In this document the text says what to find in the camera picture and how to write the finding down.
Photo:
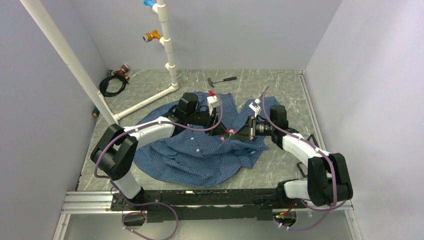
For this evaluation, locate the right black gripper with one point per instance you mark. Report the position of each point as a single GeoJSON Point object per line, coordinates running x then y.
{"type": "Point", "coordinates": [248, 132]}

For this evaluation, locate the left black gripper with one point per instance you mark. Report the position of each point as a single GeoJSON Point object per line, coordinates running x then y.
{"type": "Point", "coordinates": [212, 120]}

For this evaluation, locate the pink flower brooch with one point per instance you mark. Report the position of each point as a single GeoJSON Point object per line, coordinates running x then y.
{"type": "Point", "coordinates": [228, 134]}

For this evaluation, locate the blue checkered shirt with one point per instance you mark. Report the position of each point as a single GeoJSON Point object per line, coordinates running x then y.
{"type": "Point", "coordinates": [196, 159]}

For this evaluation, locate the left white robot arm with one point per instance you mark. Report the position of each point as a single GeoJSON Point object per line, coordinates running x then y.
{"type": "Point", "coordinates": [114, 153]}

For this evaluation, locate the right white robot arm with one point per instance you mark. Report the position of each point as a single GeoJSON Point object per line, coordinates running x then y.
{"type": "Point", "coordinates": [327, 181]}

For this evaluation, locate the green orange screwdriver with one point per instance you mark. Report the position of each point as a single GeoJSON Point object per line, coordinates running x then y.
{"type": "Point", "coordinates": [95, 112]}

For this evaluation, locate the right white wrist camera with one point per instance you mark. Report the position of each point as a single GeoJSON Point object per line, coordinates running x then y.
{"type": "Point", "coordinates": [255, 106]}

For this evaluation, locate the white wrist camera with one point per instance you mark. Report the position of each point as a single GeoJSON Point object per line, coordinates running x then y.
{"type": "Point", "coordinates": [212, 103]}
{"type": "Point", "coordinates": [255, 106]}

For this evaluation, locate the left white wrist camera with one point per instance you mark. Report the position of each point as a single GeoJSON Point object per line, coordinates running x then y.
{"type": "Point", "coordinates": [212, 103]}

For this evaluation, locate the black handled hammer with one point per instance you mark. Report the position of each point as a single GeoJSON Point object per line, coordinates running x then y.
{"type": "Point", "coordinates": [213, 82]}

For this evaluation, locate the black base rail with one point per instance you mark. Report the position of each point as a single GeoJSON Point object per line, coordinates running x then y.
{"type": "Point", "coordinates": [208, 204]}

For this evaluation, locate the white PVC pipe frame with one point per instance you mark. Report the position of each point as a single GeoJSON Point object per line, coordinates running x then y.
{"type": "Point", "coordinates": [87, 67]}

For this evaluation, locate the orange hose nozzle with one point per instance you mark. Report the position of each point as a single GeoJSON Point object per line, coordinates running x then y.
{"type": "Point", "coordinates": [149, 36]}

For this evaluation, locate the blue hose nozzle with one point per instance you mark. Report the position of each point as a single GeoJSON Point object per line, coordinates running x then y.
{"type": "Point", "coordinates": [149, 3]}

